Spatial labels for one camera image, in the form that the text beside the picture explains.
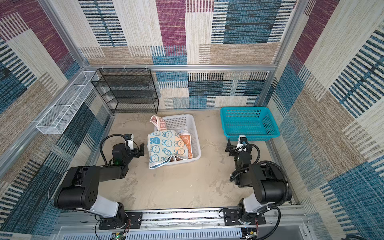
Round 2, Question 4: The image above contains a blue bunny towel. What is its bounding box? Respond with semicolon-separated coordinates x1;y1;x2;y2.
148;130;190;170

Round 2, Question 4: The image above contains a white plastic basket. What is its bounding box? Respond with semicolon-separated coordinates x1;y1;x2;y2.
148;115;201;170

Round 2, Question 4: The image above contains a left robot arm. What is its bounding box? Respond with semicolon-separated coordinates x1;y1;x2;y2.
54;143;145;219

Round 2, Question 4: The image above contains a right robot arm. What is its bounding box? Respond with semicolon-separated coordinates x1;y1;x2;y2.
225;136;292;225

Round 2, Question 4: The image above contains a teal plastic basket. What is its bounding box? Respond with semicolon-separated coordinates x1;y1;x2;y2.
220;107;280;142

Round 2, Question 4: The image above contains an orange rabbit towel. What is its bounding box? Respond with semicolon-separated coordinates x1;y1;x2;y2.
150;115;193;162

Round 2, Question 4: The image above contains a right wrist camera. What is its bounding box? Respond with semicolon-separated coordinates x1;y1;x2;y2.
236;135;249;153

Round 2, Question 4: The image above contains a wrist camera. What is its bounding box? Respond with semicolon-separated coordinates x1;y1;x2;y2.
125;134;134;151
236;135;249;153

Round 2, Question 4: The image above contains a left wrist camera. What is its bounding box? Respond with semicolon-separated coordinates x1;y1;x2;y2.
125;134;134;151

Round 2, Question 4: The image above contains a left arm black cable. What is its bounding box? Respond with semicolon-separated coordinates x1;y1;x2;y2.
99;133;129;166

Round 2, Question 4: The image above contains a black wire shelf rack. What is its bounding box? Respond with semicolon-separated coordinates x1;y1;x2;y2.
91;68;160;114

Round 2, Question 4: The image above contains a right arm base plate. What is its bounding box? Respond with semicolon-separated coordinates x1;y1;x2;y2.
218;208;266;226

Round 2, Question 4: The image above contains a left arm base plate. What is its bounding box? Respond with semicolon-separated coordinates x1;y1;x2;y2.
98;212;143;230

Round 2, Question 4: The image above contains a white mesh wall tray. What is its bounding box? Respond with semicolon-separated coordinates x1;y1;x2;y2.
36;71;95;135

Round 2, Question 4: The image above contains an aluminium front rail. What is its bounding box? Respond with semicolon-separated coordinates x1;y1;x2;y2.
53;205;309;234

